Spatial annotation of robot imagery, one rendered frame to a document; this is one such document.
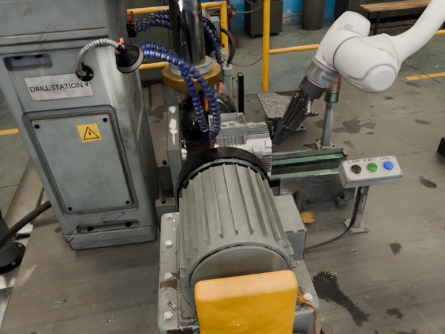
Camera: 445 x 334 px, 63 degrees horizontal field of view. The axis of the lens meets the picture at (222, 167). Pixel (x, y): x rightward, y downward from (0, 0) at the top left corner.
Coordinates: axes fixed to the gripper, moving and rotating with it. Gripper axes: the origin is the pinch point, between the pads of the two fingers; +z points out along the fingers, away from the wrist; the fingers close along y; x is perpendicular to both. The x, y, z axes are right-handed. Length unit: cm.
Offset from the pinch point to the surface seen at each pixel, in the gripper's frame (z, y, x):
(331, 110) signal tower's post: -5.6, -34.4, 32.8
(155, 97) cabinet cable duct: 127, -275, -6
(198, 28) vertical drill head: -18.7, -2.7, -38.3
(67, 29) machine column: -9, 12, -67
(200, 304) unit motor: -6, 74, -37
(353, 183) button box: -2.7, 19.8, 18.8
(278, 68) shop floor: 53, -335, 128
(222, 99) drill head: 6.6, -27.3, -15.0
